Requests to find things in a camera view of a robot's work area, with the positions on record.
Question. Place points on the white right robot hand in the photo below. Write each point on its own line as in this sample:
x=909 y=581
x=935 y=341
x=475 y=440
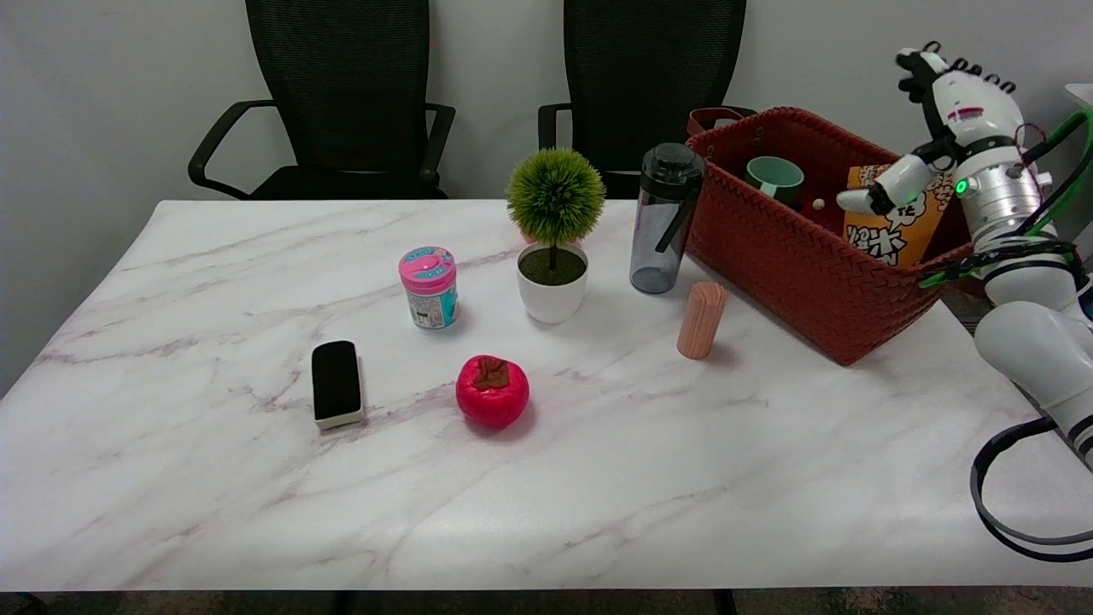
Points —
x=973 y=107

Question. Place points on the orange popcorn box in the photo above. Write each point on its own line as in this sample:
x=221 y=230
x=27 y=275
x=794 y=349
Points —
x=897 y=231

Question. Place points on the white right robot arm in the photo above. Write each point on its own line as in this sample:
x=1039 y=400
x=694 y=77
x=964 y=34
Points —
x=1033 y=342

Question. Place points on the brown woven storage basket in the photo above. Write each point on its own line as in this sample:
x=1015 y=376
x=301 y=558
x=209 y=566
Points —
x=794 y=265

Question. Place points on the white side table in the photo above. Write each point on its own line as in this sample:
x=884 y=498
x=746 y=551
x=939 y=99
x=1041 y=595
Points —
x=1078 y=92

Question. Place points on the green mug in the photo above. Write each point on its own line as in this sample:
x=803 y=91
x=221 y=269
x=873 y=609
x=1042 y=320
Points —
x=775 y=179

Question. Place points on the black mesh office chair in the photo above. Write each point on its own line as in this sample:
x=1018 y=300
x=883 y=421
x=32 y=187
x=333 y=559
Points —
x=649 y=77
x=341 y=94

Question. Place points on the dark transparent water bottle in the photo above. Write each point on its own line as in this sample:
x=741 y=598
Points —
x=662 y=222

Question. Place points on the pink ribbed cylinder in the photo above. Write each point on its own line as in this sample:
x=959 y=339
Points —
x=701 y=320

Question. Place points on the green ball plant white pot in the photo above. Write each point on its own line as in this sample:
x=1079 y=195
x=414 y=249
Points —
x=553 y=256

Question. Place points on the red toy persimmon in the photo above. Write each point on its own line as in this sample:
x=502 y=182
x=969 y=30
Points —
x=492 y=391

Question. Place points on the pink lid gum jar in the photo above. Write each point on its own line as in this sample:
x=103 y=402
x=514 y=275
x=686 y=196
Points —
x=429 y=289

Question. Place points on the black whiteboard eraser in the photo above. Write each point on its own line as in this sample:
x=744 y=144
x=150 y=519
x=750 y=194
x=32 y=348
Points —
x=336 y=382

